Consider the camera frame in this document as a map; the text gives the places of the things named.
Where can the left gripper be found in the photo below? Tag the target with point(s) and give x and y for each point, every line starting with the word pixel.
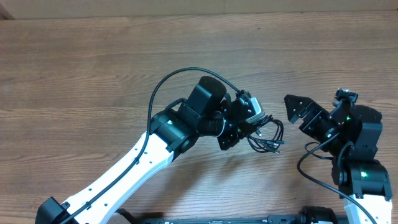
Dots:
pixel 233 135

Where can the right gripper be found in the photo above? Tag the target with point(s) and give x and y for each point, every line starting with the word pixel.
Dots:
pixel 314 114

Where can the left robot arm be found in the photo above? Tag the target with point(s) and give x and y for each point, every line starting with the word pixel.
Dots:
pixel 208 111

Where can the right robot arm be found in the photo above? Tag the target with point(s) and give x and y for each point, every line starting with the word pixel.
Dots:
pixel 350 133

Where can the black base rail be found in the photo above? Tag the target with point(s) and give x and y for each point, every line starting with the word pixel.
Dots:
pixel 306 215

